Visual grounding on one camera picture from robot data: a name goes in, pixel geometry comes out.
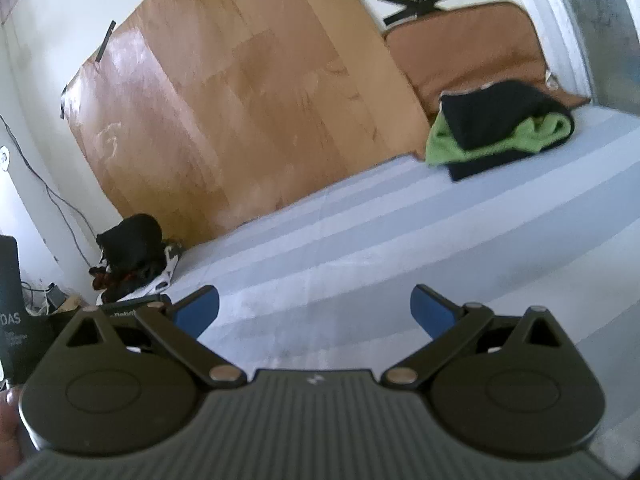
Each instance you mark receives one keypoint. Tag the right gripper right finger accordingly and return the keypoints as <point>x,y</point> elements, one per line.
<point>452,329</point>

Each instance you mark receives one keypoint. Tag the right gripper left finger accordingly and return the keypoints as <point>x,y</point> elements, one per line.
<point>176,329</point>

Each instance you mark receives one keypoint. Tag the black white red patterned garment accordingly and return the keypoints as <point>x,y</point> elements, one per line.
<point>134,255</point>

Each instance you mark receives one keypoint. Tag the person's left hand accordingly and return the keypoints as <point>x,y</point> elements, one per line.
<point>10,451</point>

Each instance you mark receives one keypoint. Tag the striped grey bed sheet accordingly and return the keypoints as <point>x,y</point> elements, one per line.
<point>326,283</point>

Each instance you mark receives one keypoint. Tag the green and black folded garment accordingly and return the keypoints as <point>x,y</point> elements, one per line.
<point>478,130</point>

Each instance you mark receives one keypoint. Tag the wood pattern board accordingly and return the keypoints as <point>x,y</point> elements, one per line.
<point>211,113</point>

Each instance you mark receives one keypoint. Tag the brown cushion mat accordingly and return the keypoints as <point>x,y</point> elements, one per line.
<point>466,48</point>

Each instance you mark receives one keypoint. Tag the black tape strip left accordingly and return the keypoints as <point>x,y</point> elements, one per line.
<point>109,32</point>

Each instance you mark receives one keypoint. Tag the black tape cross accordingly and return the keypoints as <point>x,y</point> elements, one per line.
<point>411,9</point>

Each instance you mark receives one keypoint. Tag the window frame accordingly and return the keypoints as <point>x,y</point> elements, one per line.
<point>592,47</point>

